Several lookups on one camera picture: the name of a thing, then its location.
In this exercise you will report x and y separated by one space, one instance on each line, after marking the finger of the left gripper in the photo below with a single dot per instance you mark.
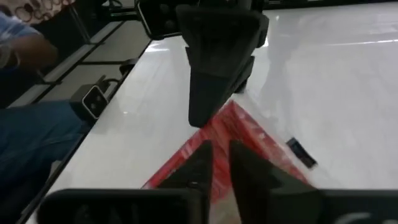
217 62
247 81

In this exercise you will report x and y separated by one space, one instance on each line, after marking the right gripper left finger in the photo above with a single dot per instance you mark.
196 174

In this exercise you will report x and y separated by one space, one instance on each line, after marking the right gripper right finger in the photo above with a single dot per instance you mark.
264 196

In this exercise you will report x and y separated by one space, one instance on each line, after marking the red popcorn bag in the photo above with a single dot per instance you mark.
224 146

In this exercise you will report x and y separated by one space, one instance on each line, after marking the person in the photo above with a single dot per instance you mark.
31 137

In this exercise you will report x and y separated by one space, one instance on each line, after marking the brown patterned fabric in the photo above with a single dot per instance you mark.
31 9

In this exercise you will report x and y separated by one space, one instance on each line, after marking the black table frame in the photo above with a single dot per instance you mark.
311 2

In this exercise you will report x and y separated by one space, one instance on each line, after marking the small black camera box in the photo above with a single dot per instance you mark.
91 101

